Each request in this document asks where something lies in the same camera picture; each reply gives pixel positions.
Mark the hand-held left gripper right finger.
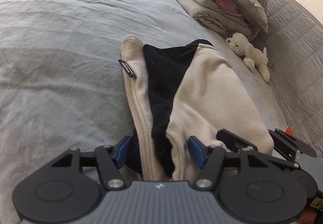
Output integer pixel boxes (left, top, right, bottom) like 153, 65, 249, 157
188, 136, 272, 190

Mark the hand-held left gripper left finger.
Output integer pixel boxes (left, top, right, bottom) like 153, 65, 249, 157
50, 136, 132, 190

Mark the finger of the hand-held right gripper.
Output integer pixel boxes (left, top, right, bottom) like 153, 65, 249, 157
216, 129, 258, 150
269, 129, 317, 161

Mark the cream and black sweatshirt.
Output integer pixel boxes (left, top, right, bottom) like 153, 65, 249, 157
119, 35, 275, 181

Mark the white plush dog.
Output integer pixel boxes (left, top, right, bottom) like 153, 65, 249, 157
225, 32, 270, 83

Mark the grey quilted headboard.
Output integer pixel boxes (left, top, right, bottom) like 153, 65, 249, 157
252, 0, 323, 144

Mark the bed with grey sheet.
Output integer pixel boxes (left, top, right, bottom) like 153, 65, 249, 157
0, 0, 296, 224

